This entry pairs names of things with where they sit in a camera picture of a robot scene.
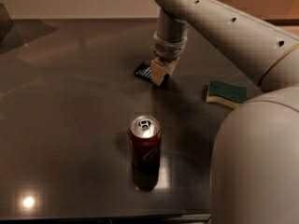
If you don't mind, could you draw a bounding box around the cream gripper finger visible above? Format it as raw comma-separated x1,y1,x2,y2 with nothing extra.
150,58,165,86
165,58,179,77

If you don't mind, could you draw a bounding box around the blue rxbar blueberry wrapper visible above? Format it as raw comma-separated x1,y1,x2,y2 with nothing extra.
134,63,170,87

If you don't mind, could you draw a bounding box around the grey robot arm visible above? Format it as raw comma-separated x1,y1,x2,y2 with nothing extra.
154,0,299,224

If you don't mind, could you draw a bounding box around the red coke can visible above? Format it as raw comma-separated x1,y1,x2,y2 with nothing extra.
127,114,163,175

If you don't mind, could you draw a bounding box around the green and yellow sponge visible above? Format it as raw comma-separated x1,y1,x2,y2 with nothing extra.
206,81,248,109

